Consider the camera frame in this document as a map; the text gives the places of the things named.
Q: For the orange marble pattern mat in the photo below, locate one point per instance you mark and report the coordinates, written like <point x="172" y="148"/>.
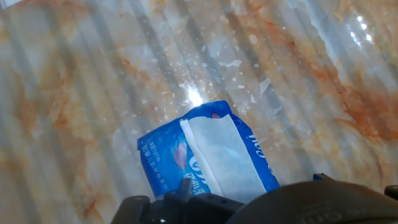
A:
<point x="93" y="77"/>

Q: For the blue tissue pack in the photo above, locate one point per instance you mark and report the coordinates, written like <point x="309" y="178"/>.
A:
<point x="158" y="158"/>

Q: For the white napkin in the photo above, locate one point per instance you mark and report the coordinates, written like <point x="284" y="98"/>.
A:
<point x="224" y="152"/>

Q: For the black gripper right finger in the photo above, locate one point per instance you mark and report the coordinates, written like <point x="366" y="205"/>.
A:
<point x="321" y="178"/>

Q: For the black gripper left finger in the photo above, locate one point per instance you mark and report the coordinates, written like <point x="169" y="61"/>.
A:
<point x="186" y="211"/>

